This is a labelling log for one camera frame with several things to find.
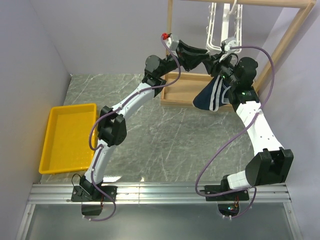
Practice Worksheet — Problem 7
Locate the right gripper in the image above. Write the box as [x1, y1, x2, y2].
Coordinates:
[203, 52, 239, 88]

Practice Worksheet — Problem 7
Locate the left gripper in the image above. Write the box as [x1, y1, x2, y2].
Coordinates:
[158, 41, 210, 78]

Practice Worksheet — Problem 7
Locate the navy blue underwear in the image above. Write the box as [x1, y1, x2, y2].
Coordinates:
[192, 76, 231, 112]

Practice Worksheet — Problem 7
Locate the white clip hanger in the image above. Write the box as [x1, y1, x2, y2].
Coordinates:
[205, 0, 243, 53]

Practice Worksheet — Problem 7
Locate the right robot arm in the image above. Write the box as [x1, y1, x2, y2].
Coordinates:
[214, 57, 294, 200]

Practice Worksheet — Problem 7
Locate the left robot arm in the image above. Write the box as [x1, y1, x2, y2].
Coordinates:
[79, 41, 210, 201]

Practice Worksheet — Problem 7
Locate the yellow plastic tray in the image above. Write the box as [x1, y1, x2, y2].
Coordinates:
[38, 103, 97, 175]

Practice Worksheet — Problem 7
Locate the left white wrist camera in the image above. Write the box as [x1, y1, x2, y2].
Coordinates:
[161, 33, 180, 52]

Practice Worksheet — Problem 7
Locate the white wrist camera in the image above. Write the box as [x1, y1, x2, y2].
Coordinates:
[161, 33, 180, 52]
[219, 37, 240, 62]

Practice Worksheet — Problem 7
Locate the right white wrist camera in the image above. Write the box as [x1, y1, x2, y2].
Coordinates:
[219, 37, 240, 62]

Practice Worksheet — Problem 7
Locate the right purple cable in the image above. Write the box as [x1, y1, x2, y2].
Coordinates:
[195, 45, 276, 220]

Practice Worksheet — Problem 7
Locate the purple cable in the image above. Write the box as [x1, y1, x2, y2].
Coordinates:
[83, 37, 182, 222]
[195, 45, 276, 220]

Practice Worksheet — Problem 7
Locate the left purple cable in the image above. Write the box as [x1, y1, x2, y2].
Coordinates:
[83, 37, 182, 222]

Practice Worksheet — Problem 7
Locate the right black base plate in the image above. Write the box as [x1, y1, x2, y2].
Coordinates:
[203, 184, 251, 202]

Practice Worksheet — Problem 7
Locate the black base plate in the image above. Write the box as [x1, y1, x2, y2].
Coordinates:
[71, 185, 118, 202]
[203, 184, 251, 202]

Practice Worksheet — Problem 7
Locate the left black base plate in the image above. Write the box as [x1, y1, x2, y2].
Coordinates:
[71, 185, 118, 202]

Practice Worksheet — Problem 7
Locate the aluminium rail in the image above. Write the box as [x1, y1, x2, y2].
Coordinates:
[27, 182, 291, 205]

